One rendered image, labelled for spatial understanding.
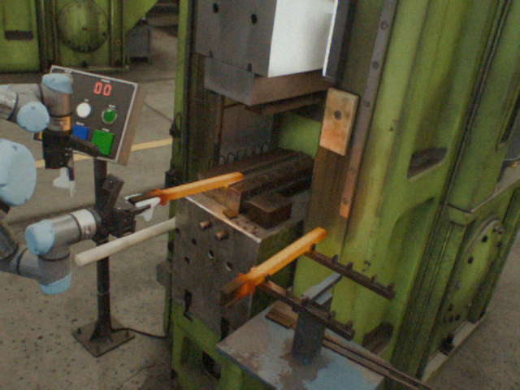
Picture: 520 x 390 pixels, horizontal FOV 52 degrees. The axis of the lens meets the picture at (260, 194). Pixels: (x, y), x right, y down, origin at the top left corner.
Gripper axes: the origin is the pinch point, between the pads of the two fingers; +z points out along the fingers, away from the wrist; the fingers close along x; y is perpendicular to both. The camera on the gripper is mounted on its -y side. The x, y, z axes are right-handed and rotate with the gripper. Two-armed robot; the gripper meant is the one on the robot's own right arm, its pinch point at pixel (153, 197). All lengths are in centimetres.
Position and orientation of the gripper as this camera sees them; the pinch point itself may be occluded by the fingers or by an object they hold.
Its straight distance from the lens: 150.9
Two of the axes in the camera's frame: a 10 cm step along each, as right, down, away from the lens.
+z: 6.7, -2.4, 7.0
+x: 7.3, 3.7, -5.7
